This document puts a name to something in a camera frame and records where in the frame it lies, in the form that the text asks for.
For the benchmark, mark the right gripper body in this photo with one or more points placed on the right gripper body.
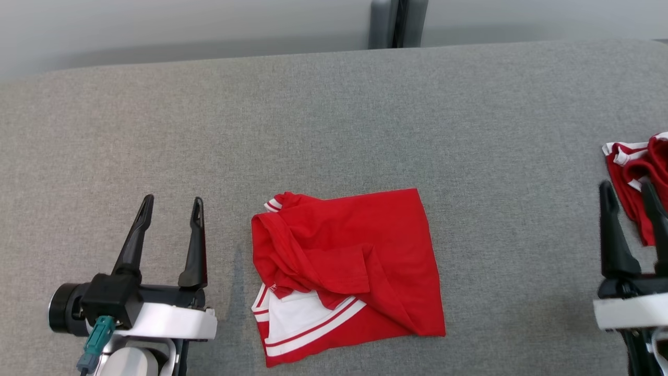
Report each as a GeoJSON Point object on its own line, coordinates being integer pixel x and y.
{"type": "Point", "coordinates": [631, 310]}

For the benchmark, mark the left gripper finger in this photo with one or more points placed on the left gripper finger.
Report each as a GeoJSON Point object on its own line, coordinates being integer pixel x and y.
{"type": "Point", "coordinates": [130, 256]}
{"type": "Point", "coordinates": [195, 266]}

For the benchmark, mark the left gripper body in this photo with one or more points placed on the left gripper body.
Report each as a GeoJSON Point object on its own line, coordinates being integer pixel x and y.
{"type": "Point", "coordinates": [167, 321]}

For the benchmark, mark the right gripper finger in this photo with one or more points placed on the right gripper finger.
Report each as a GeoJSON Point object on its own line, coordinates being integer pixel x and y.
{"type": "Point", "coordinates": [661, 245]}
{"type": "Point", "coordinates": [616, 256]}

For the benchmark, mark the red shorts white trim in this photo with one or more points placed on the red shorts white trim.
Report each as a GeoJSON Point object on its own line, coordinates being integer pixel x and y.
{"type": "Point", "coordinates": [634, 172]}

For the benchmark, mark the red jersey white sleeves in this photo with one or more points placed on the red jersey white sleeves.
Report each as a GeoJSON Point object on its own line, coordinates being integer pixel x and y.
{"type": "Point", "coordinates": [376, 235]}

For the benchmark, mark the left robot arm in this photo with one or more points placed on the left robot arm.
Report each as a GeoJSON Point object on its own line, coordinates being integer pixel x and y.
{"type": "Point", "coordinates": [130, 363]}

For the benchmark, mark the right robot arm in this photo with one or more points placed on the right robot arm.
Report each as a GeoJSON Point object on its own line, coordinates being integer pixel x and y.
{"type": "Point", "coordinates": [639, 355]}

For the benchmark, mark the teal left camera connector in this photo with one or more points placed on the teal left camera connector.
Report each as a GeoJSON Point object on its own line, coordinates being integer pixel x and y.
{"type": "Point", "coordinates": [99, 334]}

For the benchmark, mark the grey partition post double foot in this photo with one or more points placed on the grey partition post double foot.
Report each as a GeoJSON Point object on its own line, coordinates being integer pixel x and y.
{"type": "Point", "coordinates": [381, 23]}

